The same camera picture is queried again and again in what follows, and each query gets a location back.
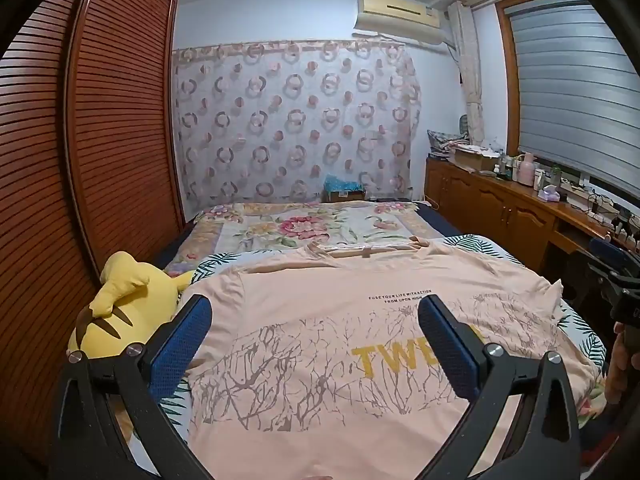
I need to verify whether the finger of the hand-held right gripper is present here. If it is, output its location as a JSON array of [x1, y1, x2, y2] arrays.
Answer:
[[589, 236, 632, 286]]

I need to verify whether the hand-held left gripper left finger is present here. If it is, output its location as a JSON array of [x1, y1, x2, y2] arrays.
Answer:
[[47, 294, 213, 480]]

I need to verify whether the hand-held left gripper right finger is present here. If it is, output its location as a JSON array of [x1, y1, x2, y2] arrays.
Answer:
[[417, 295, 583, 480]]

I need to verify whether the cream beige garment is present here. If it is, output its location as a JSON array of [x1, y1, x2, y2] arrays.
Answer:
[[182, 237, 601, 480]]

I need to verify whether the person's right hand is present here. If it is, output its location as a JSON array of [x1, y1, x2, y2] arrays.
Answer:
[[606, 321, 640, 405]]

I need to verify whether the yellow plush toy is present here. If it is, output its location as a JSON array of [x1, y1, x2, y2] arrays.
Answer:
[[67, 251, 197, 361]]

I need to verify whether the leaf print bed cover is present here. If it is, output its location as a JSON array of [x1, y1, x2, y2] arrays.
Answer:
[[112, 234, 621, 480]]

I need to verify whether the wooden side cabinet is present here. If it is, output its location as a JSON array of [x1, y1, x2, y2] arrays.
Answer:
[[425, 155, 640, 311]]

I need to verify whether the open cardboard box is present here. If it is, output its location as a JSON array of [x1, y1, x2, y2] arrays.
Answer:
[[452, 146, 501, 171]]

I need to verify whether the floral blanket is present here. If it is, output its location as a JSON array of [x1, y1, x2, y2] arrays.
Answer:
[[165, 201, 431, 276]]

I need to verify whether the grey window blind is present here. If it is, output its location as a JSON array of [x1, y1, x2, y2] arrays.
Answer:
[[507, 0, 640, 201]]

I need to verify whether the small cardboard box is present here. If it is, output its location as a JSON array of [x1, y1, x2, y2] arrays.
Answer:
[[324, 187, 367, 203]]

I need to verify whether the teal cloth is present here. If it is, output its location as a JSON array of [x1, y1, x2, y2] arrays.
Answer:
[[324, 174, 363, 193]]

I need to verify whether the pile of folded cloths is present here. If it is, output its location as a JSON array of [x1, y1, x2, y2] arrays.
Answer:
[[427, 129, 471, 158]]

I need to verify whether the tied lace curtain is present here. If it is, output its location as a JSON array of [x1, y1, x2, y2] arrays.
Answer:
[[447, 0, 486, 143]]

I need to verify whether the wooden louvered wardrobe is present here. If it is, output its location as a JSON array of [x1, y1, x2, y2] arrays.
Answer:
[[0, 0, 186, 461]]

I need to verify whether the circle print curtain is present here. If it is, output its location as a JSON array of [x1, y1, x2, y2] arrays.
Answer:
[[171, 40, 422, 206]]

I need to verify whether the beige air conditioner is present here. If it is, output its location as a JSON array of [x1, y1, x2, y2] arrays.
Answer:
[[354, 0, 446, 43]]

